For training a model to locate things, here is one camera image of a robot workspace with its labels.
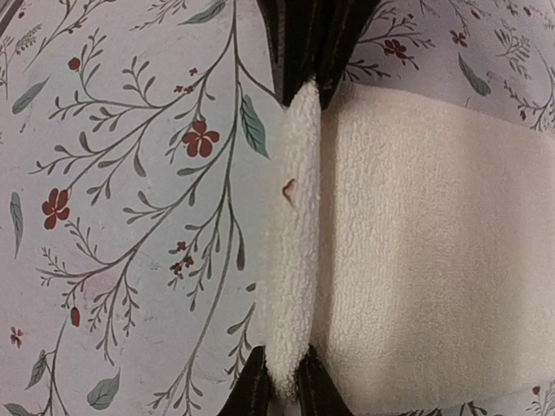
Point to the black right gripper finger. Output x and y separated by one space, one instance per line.
291 39
343 23

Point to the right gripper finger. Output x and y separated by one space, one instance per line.
317 393
251 395

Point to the cream white towel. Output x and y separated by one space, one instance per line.
411 243

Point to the floral tablecloth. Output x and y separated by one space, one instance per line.
137 144

